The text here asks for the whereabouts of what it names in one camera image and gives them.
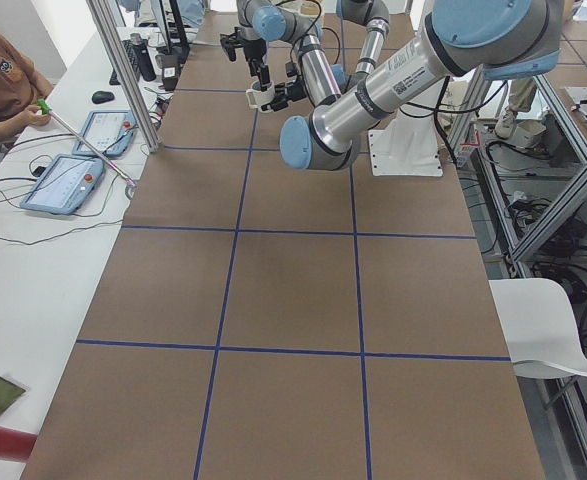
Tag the teach pendant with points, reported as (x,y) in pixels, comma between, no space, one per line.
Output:
(64,185)
(109,131)

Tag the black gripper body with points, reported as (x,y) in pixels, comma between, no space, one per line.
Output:
(294,90)
(256,52)

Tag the black bottle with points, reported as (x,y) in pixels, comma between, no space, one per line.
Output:
(140,49)

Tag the white chair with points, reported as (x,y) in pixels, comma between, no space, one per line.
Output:
(539,328)

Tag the man in brown shirt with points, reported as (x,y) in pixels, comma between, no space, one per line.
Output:
(21,87)

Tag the upper teach pendant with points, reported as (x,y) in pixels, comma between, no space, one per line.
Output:
(109,131)

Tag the red cylinder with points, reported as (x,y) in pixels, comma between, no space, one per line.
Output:
(16,445)

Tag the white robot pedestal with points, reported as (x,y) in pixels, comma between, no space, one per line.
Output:
(405,147)

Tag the white ribbed mug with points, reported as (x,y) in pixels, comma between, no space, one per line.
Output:
(260,97)

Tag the metal rod green handle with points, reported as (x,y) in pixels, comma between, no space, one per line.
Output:
(46,110)

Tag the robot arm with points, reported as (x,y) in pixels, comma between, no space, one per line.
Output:
(508,39)
(293,30)

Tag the lower teach pendant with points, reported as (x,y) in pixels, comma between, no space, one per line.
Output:
(64,185)

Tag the aluminium frame post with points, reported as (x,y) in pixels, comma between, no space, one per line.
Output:
(107,29)

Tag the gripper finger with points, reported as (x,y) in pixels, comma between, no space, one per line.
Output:
(230,50)
(263,75)

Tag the black computer mouse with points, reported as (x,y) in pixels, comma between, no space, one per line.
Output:
(101,97)

